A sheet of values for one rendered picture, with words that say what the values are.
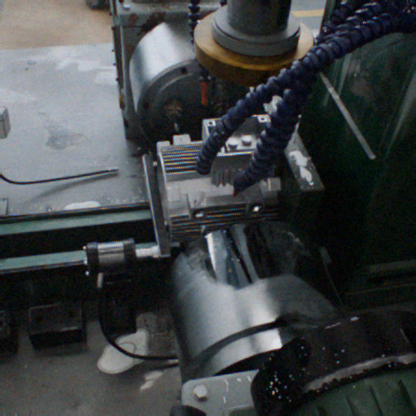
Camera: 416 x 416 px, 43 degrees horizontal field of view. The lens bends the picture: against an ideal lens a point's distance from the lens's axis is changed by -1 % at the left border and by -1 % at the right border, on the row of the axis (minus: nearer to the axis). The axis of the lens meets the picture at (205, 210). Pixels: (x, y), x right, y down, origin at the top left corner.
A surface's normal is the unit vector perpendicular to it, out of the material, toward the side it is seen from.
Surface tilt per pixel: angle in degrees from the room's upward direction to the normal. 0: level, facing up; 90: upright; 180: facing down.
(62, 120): 0
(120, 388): 0
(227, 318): 32
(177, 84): 90
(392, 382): 5
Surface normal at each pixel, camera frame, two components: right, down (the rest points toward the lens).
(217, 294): -0.53, -0.49
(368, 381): -0.18, -0.63
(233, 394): 0.05, -0.68
